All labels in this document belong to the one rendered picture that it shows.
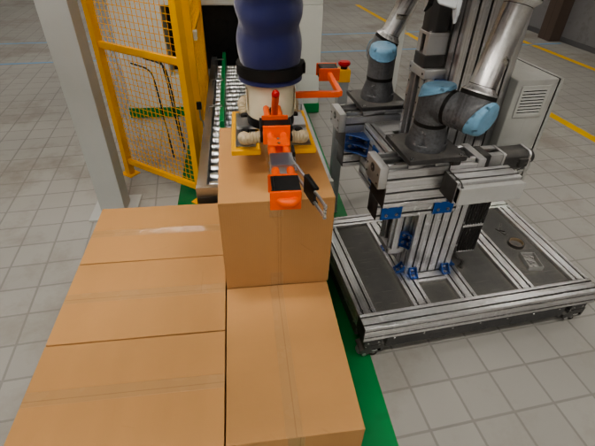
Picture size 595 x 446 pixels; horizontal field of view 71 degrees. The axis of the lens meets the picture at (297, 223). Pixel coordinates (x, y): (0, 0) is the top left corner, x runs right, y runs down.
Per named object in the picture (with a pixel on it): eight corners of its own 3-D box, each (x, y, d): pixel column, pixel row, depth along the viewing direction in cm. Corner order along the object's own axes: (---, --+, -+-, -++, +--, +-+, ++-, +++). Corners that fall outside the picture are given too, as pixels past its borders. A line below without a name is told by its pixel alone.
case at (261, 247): (226, 202, 208) (219, 127, 184) (305, 197, 213) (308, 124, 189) (227, 288, 161) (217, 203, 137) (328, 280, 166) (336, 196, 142)
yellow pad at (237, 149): (232, 116, 167) (231, 103, 164) (257, 115, 168) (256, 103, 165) (231, 156, 140) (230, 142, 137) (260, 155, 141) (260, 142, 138)
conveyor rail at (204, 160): (212, 77, 403) (211, 57, 391) (219, 77, 403) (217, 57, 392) (199, 218, 220) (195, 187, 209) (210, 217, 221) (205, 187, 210)
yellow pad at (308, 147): (279, 114, 169) (279, 103, 166) (303, 114, 170) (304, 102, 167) (287, 154, 142) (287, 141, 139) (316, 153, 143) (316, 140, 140)
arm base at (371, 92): (385, 90, 200) (389, 69, 194) (398, 102, 188) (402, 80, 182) (356, 92, 197) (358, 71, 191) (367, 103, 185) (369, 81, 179)
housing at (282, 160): (268, 166, 115) (267, 152, 112) (292, 165, 115) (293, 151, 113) (270, 180, 109) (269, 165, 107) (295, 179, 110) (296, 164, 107)
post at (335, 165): (326, 207, 301) (336, 66, 241) (335, 207, 302) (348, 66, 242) (328, 212, 296) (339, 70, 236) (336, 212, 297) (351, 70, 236)
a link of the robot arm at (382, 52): (367, 79, 182) (371, 46, 174) (365, 69, 193) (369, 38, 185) (394, 80, 181) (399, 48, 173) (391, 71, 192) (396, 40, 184)
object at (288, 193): (267, 191, 104) (267, 173, 101) (297, 189, 105) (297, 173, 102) (270, 211, 98) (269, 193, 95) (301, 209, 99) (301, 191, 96)
